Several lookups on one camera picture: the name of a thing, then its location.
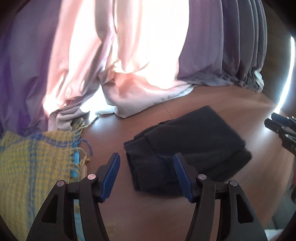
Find black pants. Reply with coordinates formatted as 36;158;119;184
124;106;252;196

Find white cloth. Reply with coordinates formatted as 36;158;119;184
249;70;264;93

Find light blue cloth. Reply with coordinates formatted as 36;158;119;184
70;149;80;180

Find yellow plaid scarf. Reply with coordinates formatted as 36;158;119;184
1;118;88;240

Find purple grey curtain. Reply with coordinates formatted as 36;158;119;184
1;1;267;136

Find pink sheer curtain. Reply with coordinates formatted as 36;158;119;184
43;1;192;131

